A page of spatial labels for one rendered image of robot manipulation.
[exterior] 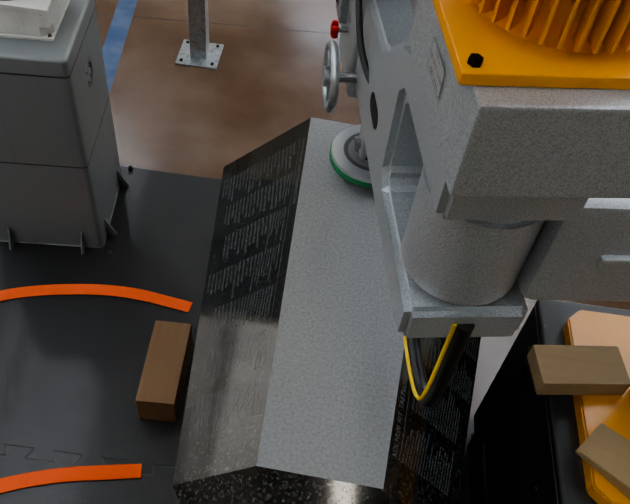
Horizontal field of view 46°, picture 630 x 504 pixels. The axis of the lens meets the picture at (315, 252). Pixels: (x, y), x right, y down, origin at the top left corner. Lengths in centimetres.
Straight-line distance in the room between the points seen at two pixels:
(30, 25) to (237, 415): 135
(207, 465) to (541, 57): 106
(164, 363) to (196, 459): 85
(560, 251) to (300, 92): 259
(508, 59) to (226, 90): 281
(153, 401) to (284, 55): 204
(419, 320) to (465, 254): 15
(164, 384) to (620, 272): 155
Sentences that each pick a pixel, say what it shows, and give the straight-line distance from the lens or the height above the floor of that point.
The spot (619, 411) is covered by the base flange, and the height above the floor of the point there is 78.
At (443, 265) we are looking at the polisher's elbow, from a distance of 109.
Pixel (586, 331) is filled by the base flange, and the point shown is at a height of 78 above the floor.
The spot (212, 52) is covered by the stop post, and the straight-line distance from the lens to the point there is 376.
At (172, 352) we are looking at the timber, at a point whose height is 13.
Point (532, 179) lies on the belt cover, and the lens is 85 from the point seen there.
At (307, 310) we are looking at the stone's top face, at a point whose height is 86.
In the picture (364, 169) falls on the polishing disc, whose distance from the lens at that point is 186.
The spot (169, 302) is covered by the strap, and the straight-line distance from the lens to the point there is 267.
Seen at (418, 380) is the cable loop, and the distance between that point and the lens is 145.
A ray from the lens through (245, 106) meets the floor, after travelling 346.
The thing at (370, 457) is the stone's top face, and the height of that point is 86.
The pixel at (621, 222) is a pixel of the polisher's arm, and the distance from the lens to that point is 108.
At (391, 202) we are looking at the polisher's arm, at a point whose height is 127.
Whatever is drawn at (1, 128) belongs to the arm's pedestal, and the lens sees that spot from 254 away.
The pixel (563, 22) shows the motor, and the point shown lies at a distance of 82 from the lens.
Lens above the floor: 218
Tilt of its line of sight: 50 degrees down
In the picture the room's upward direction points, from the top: 8 degrees clockwise
